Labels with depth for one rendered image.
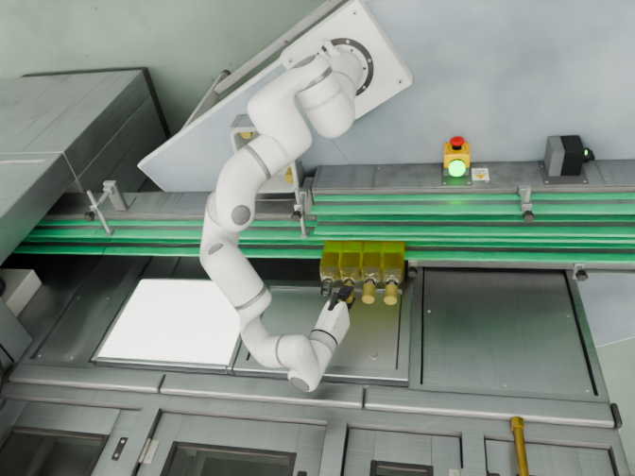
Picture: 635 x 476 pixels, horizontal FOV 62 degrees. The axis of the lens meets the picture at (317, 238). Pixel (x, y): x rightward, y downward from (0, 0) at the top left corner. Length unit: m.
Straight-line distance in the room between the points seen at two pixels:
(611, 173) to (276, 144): 0.93
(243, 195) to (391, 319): 0.65
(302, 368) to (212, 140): 0.80
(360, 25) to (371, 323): 0.78
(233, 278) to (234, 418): 0.47
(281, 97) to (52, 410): 1.08
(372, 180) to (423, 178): 0.14
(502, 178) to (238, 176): 0.78
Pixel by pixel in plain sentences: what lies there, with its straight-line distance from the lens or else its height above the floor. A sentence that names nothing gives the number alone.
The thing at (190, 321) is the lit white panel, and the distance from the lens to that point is 1.64.
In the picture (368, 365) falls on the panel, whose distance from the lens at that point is 1.43.
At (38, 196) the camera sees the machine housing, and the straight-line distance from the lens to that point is 1.87.
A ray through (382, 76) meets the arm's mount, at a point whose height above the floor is 0.81.
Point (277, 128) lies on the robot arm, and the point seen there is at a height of 1.19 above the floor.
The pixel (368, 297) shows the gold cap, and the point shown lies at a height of 1.16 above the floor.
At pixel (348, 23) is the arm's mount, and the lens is 1.39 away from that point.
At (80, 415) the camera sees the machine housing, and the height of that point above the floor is 1.46.
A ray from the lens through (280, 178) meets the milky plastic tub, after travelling 1.66.
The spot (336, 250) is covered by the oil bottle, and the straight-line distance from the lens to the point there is 1.51.
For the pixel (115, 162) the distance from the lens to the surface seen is 2.22.
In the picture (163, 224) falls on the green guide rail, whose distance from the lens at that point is 1.76.
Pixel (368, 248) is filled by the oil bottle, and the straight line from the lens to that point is 1.50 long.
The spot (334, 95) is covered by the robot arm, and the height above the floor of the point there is 1.10.
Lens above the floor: 2.10
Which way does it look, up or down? 47 degrees down
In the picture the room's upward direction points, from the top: 166 degrees counter-clockwise
